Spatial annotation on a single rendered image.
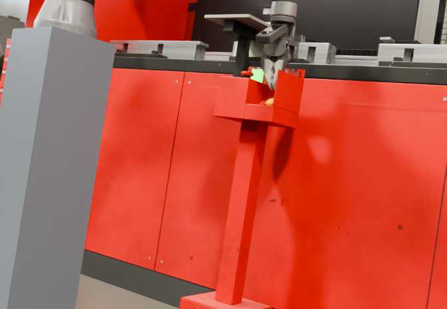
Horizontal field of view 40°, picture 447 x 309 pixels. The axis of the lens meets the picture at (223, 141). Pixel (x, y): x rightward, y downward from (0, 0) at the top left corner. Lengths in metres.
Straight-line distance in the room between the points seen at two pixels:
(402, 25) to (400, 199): 0.99
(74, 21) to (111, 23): 1.32
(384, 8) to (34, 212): 1.71
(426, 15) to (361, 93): 2.74
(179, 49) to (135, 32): 0.51
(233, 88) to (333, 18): 1.02
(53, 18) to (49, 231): 0.49
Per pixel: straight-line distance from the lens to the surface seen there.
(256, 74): 1.97
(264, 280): 2.01
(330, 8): 2.76
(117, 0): 2.86
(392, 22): 2.63
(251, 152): 1.81
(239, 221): 1.83
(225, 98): 1.83
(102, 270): 2.48
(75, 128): 1.49
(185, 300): 1.86
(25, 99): 1.49
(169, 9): 3.10
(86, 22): 1.52
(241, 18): 2.02
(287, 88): 1.80
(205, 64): 2.21
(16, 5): 8.91
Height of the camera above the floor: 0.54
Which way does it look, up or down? 1 degrees up
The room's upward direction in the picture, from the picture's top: 9 degrees clockwise
